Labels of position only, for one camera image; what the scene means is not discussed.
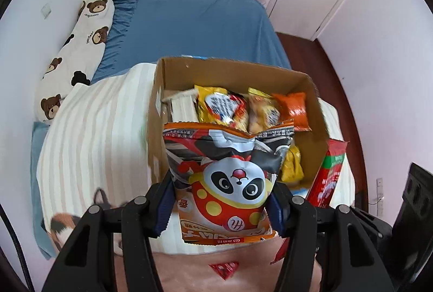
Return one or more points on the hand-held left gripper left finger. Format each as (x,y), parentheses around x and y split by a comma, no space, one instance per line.
(165,207)

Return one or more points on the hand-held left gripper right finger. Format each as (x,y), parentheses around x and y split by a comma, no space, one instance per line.
(275,212)

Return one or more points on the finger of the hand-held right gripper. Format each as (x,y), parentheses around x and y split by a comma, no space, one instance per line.
(414,227)

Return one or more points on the panda print snack packet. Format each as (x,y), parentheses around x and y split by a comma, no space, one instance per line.
(236,183)

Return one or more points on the white snack packet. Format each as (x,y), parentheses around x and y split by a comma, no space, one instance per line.
(179,107)

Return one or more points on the yellow puff snack packet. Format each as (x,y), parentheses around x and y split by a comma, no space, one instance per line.
(262,111)

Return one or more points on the orange snack packet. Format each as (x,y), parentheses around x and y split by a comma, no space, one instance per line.
(292,109)

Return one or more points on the yellow instant noodle packet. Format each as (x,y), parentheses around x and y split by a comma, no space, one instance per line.
(221,107)

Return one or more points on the printed cardboard box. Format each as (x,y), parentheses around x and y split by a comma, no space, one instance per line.
(236,75)

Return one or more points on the long red snack packet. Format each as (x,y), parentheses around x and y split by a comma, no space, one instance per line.
(328,173)

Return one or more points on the red triangular snack packet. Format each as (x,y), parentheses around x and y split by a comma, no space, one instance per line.
(224,269)

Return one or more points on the cat print blanket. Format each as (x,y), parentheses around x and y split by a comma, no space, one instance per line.
(94,143)

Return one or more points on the blue bed sheet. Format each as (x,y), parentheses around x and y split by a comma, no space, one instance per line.
(203,31)

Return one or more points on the bear print pillow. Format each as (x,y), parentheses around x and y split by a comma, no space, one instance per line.
(81,48)

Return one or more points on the white wall socket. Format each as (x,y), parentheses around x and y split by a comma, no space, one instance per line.
(379,182)

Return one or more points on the white wall switch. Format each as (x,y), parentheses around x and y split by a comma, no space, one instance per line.
(46,11)

